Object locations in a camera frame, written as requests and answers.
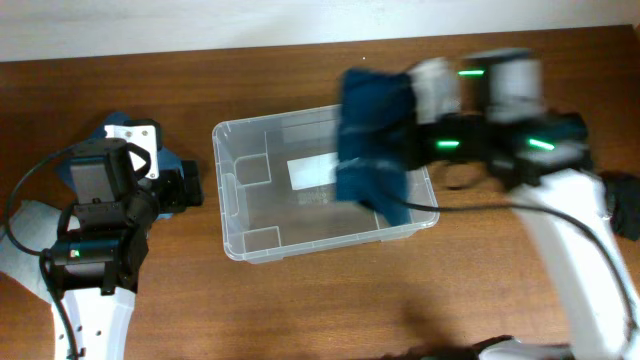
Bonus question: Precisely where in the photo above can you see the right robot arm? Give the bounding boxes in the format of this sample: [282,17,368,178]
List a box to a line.
[408,48,639,359]

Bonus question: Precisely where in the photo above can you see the black garment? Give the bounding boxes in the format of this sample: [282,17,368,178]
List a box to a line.
[600,171,639,241]

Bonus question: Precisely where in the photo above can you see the dark teal garment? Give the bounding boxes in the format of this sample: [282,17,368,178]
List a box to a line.
[335,68,416,226]

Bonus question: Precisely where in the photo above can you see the folded blue jeans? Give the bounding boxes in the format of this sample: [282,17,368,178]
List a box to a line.
[53,110,185,221]

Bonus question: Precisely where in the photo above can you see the white label in bin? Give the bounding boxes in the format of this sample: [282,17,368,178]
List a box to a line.
[287,152,338,191]

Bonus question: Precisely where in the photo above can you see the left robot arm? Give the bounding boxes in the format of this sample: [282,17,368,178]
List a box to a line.
[39,138,204,359]

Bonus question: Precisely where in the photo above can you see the clear plastic storage bin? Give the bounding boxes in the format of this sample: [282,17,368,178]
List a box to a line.
[212,105,439,264]

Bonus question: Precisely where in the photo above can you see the folded light grey jeans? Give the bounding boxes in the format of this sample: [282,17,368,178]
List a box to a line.
[1,200,62,304]

